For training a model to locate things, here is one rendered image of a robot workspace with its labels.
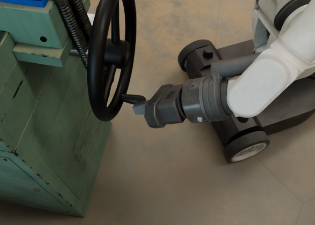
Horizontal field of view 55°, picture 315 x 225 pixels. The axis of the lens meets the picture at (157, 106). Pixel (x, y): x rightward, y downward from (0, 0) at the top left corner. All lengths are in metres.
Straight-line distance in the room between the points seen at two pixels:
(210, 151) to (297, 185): 0.39
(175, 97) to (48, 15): 0.27
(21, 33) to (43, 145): 0.32
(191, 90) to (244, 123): 0.73
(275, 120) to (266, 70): 0.89
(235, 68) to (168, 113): 0.15
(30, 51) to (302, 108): 1.15
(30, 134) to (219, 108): 0.43
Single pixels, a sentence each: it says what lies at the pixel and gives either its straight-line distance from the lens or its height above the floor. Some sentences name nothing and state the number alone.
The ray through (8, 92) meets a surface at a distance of 0.65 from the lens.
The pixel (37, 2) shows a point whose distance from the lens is 0.55.
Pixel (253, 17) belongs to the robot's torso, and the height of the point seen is 0.51.
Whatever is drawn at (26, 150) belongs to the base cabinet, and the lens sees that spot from 0.75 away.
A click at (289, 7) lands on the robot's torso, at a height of 0.67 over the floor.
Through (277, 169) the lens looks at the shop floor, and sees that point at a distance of 1.48.
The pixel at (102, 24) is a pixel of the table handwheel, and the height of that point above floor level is 0.94.
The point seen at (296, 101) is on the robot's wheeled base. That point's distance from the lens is 1.47.
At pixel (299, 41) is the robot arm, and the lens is 0.52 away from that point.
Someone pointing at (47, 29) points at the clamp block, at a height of 0.92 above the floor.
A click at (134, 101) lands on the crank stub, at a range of 0.70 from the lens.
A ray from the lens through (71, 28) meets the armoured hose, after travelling 0.61.
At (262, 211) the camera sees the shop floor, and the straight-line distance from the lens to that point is 1.40.
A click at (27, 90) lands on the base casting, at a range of 0.71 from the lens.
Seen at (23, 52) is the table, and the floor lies 0.87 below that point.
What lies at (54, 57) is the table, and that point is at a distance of 0.60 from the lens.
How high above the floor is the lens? 1.31
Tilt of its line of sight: 60 degrees down
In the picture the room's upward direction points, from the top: straight up
